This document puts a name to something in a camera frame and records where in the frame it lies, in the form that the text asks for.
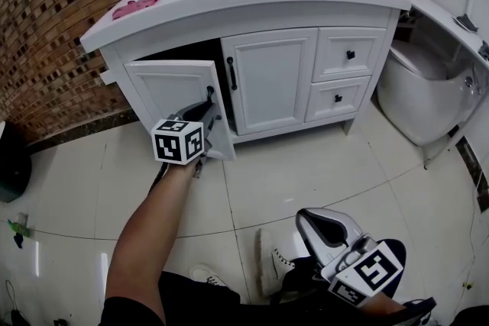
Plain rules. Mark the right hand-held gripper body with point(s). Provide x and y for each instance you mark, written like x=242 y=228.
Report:
x=332 y=236

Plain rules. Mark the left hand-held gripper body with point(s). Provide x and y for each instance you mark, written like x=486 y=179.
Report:
x=177 y=143

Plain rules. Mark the white cabinet door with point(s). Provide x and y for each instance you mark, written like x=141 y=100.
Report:
x=168 y=88
x=271 y=80

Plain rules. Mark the person's right forearm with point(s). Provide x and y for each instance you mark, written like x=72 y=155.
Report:
x=382 y=305

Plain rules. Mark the person's left forearm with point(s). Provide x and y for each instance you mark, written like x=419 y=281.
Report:
x=153 y=225

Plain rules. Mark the person's right white shoe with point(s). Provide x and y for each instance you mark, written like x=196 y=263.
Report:
x=280 y=263

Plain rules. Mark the person's white shoe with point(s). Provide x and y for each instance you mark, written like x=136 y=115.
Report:
x=208 y=276
x=280 y=263

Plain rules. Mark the person's left white shoe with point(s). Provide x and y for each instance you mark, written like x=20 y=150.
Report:
x=208 y=276

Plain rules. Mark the small white drawer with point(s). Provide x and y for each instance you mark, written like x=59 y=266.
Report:
x=321 y=99

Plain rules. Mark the black drawer knob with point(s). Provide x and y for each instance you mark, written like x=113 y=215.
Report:
x=350 y=54
x=338 y=98

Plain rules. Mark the pink cloth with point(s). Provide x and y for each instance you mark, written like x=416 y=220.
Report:
x=133 y=7

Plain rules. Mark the small yellow green item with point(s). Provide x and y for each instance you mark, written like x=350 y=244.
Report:
x=467 y=285

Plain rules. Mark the person's black trousers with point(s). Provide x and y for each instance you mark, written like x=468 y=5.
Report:
x=191 y=303

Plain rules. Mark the dark green bin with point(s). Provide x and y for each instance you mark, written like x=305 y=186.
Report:
x=13 y=175

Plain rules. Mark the white curved fixture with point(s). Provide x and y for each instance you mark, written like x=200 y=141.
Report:
x=1 y=129

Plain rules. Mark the large white drawer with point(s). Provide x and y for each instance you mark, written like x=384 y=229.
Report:
x=332 y=55

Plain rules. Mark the green plastic item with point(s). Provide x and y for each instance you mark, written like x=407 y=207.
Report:
x=17 y=228

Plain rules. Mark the dark blue small item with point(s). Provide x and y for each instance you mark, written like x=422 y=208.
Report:
x=18 y=241

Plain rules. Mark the black floor device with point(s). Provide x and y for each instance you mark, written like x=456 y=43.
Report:
x=59 y=322

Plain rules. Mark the grey item on rack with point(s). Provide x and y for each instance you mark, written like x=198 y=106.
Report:
x=484 y=51

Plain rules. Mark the white wall socket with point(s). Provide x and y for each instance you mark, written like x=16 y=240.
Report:
x=107 y=77

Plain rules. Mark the white vanity cabinet frame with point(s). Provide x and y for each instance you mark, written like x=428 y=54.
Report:
x=344 y=21

